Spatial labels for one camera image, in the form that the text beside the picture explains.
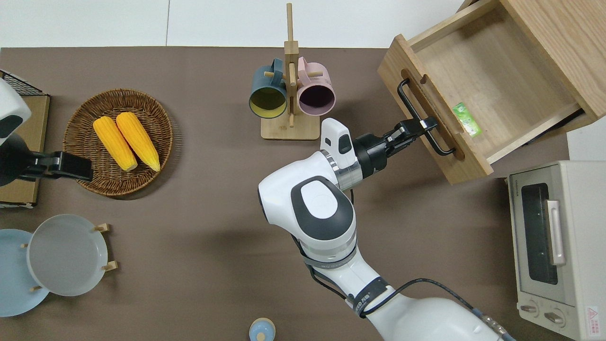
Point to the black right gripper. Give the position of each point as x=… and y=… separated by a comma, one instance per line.
x=374, y=154

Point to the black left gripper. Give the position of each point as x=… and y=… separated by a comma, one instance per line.
x=19, y=163

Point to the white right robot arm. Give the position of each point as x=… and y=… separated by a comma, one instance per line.
x=322, y=213

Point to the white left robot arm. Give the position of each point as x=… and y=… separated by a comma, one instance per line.
x=9, y=104

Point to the brown wicker basket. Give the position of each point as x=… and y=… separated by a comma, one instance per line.
x=85, y=156

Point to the yellow corn cob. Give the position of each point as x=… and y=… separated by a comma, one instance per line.
x=137, y=139
x=113, y=142

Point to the green snack packet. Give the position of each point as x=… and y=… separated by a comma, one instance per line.
x=467, y=121

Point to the grey plate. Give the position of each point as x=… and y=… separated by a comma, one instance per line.
x=66, y=255

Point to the pink mug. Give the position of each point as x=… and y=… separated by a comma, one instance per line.
x=316, y=97

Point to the wooden plate rack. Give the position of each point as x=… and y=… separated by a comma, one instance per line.
x=110, y=266

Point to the wooden mug rack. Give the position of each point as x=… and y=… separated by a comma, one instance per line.
x=289, y=128

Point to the light blue plate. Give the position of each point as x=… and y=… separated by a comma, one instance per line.
x=14, y=284

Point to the dark blue mug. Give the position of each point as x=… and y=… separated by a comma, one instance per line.
x=267, y=99

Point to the brown table mat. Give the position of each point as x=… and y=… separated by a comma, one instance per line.
x=213, y=213

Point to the light wooden cabinet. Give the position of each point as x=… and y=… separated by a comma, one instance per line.
x=558, y=42

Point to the white toaster oven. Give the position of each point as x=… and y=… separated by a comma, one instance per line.
x=582, y=237

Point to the blue round bell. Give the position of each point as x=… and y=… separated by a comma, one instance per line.
x=262, y=330

